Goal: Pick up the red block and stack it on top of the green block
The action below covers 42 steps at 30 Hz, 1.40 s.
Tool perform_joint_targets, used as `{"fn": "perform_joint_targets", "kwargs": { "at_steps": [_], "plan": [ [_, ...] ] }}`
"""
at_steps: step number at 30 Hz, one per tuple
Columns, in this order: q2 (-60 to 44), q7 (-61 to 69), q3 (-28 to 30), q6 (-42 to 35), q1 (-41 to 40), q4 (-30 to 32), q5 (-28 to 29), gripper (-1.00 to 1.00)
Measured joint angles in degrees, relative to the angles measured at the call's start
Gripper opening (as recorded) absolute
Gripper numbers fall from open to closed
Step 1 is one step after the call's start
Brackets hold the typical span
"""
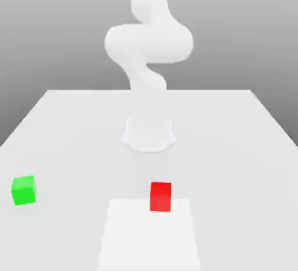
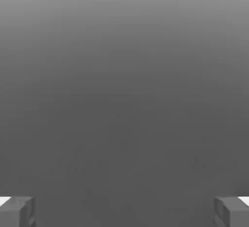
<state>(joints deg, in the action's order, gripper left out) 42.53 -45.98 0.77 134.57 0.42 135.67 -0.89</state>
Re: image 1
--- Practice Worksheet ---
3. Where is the small red cube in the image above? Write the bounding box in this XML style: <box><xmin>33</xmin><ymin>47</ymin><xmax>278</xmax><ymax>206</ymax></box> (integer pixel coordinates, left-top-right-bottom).
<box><xmin>149</xmin><ymin>181</ymin><xmax>172</xmax><ymax>213</ymax></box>

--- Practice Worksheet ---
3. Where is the small green cube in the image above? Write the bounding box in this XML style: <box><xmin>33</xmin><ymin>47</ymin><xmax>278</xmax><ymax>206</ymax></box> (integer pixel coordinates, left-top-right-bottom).
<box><xmin>11</xmin><ymin>174</ymin><xmax>37</xmax><ymax>206</ymax></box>

